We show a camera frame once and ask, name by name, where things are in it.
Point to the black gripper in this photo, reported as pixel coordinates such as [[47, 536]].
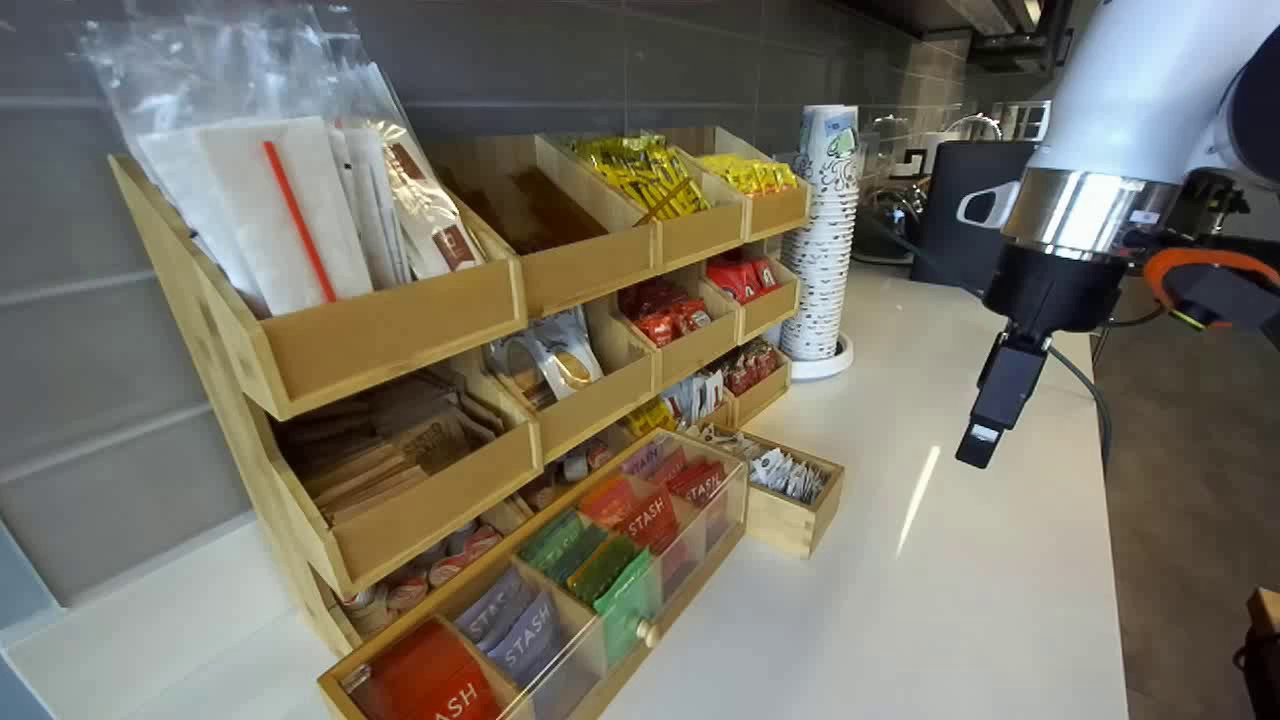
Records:
[[1038, 297]]

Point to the clear packet with red labels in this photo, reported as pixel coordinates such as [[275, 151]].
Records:
[[407, 218]]

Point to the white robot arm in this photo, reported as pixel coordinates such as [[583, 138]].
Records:
[[1152, 95]]

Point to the small wooden creamer box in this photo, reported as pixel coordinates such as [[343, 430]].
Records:
[[791, 492]]

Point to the red packets middle right box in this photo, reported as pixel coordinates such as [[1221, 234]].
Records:
[[742, 278]]

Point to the yellow sweetener packets right box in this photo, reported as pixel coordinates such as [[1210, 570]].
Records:
[[745, 173]]

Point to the yellow sweetener packets box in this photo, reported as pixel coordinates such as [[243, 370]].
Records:
[[745, 173], [644, 173]]

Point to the red packets middle shelf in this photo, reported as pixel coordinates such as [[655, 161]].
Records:
[[663, 310]]

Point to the wooden tiered shelf organizer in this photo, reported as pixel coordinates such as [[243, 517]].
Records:
[[557, 239]]

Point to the yellow sweetener packets left box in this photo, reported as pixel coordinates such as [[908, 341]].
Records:
[[644, 173]]

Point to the white clear packets middle box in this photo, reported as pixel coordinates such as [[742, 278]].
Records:
[[544, 361]]

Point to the clear acrylic tea box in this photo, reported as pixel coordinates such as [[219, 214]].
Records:
[[577, 681]]

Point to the white napkin packet red straw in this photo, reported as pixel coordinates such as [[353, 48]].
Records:
[[270, 210]]

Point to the dark coffee machine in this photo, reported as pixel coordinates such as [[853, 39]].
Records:
[[935, 214]]

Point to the white round cup tray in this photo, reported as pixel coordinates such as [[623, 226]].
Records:
[[824, 365]]

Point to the paper cup stack left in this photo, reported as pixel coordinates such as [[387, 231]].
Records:
[[818, 255]]

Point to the red Tazo tea bags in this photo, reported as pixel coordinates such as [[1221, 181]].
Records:
[[663, 497]]

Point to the green tea bags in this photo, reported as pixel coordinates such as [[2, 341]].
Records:
[[601, 570]]

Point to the grey Tazo tea bags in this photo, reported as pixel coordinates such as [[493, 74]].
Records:
[[512, 623]]

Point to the orange Tazo tea bags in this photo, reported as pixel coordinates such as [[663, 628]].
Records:
[[427, 679]]

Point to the clear plastic wrapped packets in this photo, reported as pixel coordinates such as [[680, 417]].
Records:
[[202, 67]]

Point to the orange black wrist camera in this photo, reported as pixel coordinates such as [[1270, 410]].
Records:
[[1212, 289]]

